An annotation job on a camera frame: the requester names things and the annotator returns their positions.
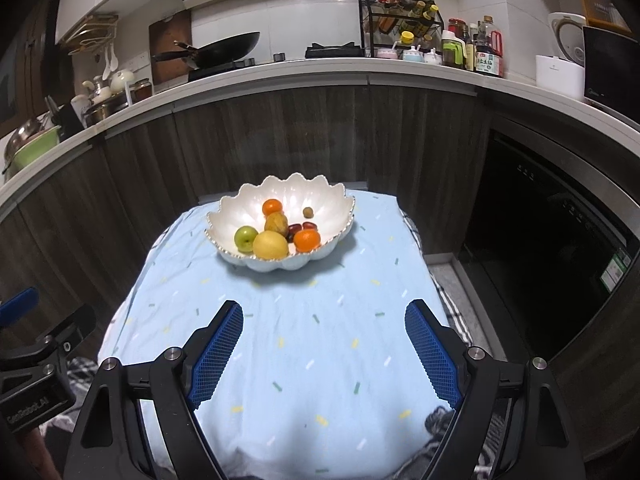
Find person's left forearm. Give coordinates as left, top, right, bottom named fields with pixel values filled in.
left=15, top=425, right=56, bottom=480

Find black built-in dishwasher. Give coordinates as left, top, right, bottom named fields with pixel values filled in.
left=460, top=130, right=633, bottom=361

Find wooden cutting board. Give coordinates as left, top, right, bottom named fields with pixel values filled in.
left=149, top=10, right=193, bottom=86

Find yellow-brown mango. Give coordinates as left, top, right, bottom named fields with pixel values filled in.
left=264, top=212, right=289, bottom=237

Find black microwave oven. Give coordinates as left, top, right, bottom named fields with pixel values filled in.
left=582, top=26, right=640, bottom=126

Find black wok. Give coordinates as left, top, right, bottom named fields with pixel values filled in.
left=151, top=31, right=261, bottom=68

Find light blue patterned tablecloth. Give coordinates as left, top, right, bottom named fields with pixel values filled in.
left=97, top=190, right=468, bottom=480

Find black gas stove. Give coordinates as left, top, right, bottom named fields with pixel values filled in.
left=187, top=42, right=366, bottom=83

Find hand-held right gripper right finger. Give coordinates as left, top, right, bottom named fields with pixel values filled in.
left=404, top=299, right=587, bottom=480

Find white box appliance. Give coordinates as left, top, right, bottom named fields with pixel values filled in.
left=535, top=54, right=585, bottom=101

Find dark wood base cabinet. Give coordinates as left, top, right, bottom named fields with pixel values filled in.
left=0, top=80, right=640, bottom=461

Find black utensil holder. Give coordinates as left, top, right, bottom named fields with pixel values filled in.
left=45, top=95, right=83, bottom=131

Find green apple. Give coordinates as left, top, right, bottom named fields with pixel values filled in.
left=234, top=226, right=260, bottom=253

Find wooden wall shelf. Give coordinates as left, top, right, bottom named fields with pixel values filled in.
left=570, top=0, right=631, bottom=36

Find white scalloped ceramic bowl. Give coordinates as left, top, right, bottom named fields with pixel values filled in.
left=204, top=173, right=356, bottom=273

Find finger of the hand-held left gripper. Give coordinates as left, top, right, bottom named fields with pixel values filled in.
left=37, top=304, right=97, bottom=356
left=0, top=287, right=40, bottom=317

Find gold wall rack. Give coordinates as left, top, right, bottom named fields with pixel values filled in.
left=60, top=12, right=120, bottom=55

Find green-capped oil bottle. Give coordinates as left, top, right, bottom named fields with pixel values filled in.
left=441, top=30, right=467, bottom=68

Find yellow round citrus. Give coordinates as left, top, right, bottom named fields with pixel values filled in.
left=252, top=230, right=290, bottom=260

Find dark soy sauce bottle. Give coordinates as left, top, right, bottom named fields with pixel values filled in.
left=475, top=16, right=504, bottom=78

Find black wire spice rack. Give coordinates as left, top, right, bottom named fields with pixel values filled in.
left=358, top=0, right=445, bottom=58

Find grey plaid cloth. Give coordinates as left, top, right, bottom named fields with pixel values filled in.
left=40, top=212, right=513, bottom=480

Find white teapot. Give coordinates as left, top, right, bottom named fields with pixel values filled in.
left=110, top=69, right=136, bottom=93

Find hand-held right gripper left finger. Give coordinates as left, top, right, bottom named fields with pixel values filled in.
left=62, top=300, right=245, bottom=480

